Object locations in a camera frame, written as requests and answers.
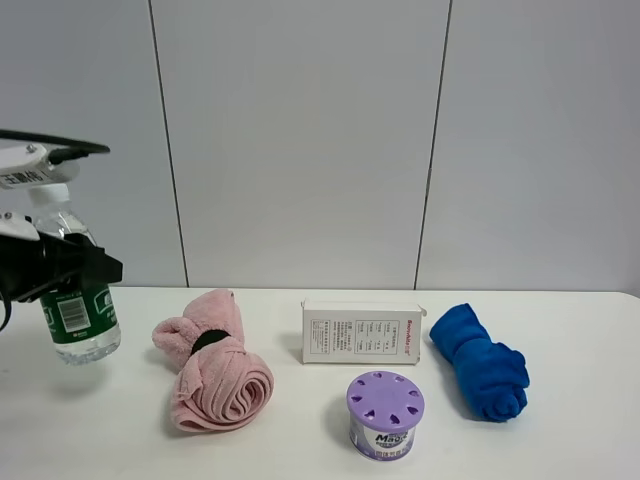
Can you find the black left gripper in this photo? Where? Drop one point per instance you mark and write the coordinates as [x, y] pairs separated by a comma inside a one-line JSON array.
[[30, 268]]

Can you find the pink rolled towel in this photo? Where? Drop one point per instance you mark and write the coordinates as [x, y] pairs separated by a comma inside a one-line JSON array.
[[220, 385]]

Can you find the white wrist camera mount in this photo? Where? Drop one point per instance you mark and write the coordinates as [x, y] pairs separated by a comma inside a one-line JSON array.
[[32, 167]]

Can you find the clear plastic water bottle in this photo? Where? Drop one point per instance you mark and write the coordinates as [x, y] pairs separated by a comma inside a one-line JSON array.
[[82, 323]]

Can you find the blue rolled towel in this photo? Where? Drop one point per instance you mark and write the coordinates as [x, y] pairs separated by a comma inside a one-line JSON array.
[[492, 377]]

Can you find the purple air freshener can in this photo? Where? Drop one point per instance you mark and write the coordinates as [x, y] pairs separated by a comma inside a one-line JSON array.
[[385, 409]]

